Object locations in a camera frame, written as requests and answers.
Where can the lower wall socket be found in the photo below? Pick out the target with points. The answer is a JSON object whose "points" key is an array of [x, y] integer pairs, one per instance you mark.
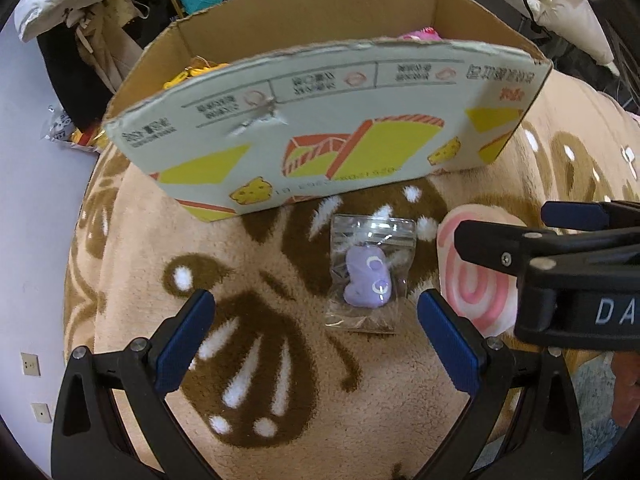
{"points": [[41, 412]]}

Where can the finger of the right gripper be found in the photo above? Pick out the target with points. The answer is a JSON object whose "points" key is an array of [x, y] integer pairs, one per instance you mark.
{"points": [[594, 216], [507, 249]]}

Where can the upper wall socket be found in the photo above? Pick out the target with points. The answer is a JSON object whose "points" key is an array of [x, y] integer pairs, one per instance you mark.
{"points": [[30, 364]]}

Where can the yellow dog plush toy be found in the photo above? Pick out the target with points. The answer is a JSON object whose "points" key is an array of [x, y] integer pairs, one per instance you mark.
{"points": [[198, 66]]}

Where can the purple toy in plastic bag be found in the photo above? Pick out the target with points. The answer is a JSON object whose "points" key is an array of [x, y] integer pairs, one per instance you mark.
{"points": [[370, 260]]}

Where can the beige trench coat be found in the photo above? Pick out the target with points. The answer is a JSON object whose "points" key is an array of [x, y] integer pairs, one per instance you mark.
{"points": [[103, 42]]}

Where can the pink bear plush toy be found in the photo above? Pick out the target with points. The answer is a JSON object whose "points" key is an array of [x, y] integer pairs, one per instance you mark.
{"points": [[428, 34]]}

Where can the plastic bag of toys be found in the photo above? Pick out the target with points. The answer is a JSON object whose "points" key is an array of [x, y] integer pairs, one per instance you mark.
{"points": [[59, 128]]}

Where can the open cardboard box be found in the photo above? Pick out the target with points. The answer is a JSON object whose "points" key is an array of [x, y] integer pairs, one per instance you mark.
{"points": [[321, 97]]}

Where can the pink swirl roll squishy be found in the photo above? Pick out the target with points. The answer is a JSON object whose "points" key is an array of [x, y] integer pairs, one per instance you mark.
{"points": [[487, 298]]}

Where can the beige patterned plush blanket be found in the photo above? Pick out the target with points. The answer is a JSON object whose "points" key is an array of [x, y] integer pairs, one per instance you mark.
{"points": [[272, 393]]}

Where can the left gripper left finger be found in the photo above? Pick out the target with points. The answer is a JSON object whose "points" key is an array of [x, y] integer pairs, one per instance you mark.
{"points": [[89, 439]]}

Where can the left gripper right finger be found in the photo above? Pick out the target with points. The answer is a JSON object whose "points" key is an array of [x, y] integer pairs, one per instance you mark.
{"points": [[522, 419]]}

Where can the wall socket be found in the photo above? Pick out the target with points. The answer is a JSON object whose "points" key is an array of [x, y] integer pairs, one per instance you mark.
{"points": [[41, 412], [30, 364]]}

